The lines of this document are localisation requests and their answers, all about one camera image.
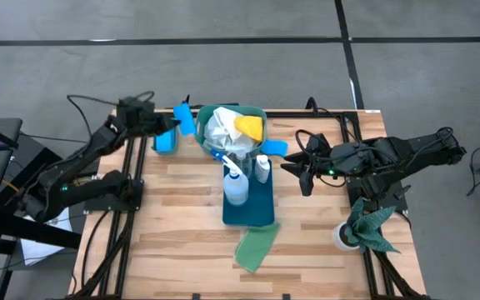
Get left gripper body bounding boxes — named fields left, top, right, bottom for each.
left=116, top=95, right=164, bottom=138

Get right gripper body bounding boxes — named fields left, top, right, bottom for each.
left=297, top=132, right=377, bottom=198

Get blue rectangular sponge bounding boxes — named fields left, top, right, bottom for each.
left=172, top=102, right=198, bottom=137
left=154, top=127, right=178, bottom=153

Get small white labelled bottle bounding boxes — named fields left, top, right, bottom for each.
left=254, top=153, right=272, bottom=185

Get clear spray bottle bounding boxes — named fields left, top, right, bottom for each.
left=233, top=150, right=254, bottom=179

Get white cloth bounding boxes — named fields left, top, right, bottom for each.
left=202, top=106, right=258, bottom=156

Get yellow cloth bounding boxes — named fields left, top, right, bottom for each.
left=233, top=115, right=264, bottom=143

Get spray bottle with blue liquid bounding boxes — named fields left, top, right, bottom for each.
left=209, top=148, right=251, bottom=207

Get green microfibre cloth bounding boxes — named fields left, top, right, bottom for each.
left=234, top=220, right=281, bottom=274

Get small teal plastic basket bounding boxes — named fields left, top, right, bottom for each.
left=152, top=124, right=180, bottom=157

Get blue sponge with wavy edge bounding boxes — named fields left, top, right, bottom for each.
left=260, top=139, right=289, bottom=158

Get large teal plastic basin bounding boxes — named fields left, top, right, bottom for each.
left=193, top=103, right=268, bottom=158

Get dark blue plastic bin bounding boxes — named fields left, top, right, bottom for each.
left=222, top=160, right=276, bottom=228

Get artificial plant in white pot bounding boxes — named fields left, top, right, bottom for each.
left=331, top=197, right=402, bottom=254

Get white paper sheet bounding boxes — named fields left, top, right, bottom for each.
left=20, top=207, right=73, bottom=267

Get black aluminium table frame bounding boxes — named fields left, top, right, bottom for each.
left=67, top=94, right=433, bottom=300

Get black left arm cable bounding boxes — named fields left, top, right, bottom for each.
left=66, top=90, right=157, bottom=138

